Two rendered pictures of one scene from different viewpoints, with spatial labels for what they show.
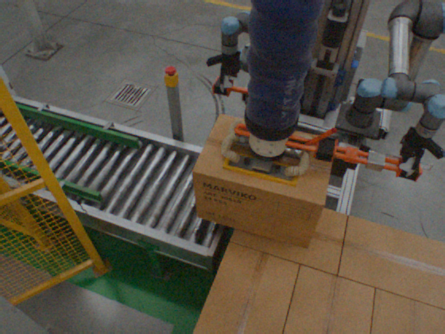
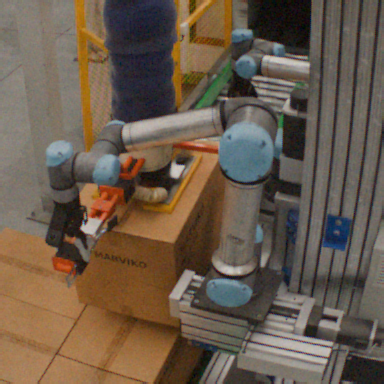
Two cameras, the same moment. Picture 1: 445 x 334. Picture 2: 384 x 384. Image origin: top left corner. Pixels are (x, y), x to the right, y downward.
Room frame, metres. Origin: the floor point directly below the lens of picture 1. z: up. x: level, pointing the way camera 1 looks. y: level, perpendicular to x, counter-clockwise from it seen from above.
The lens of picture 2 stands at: (1.32, -2.13, 2.43)
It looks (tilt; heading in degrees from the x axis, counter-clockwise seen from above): 36 degrees down; 90
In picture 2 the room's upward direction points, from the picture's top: 1 degrees counter-clockwise
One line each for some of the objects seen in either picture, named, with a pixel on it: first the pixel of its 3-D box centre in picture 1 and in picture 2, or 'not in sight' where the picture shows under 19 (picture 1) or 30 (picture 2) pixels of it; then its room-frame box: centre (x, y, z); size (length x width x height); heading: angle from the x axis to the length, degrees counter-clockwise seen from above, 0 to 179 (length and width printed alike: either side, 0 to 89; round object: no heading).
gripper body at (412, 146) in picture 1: (415, 142); (68, 212); (0.96, -0.75, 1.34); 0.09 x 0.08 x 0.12; 73
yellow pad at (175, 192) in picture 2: not in sight; (173, 176); (1.22, -0.23, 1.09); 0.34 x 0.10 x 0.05; 73
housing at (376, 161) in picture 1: (375, 161); (89, 231); (0.99, -0.64, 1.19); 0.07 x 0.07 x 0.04; 73
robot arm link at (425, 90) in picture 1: (427, 94); (98, 165); (1.06, -0.76, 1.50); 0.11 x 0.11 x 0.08; 78
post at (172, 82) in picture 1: (177, 132); not in sight; (1.82, 0.33, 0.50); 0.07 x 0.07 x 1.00; 71
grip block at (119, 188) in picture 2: (325, 149); (116, 188); (1.05, -0.44, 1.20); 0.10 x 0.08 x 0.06; 163
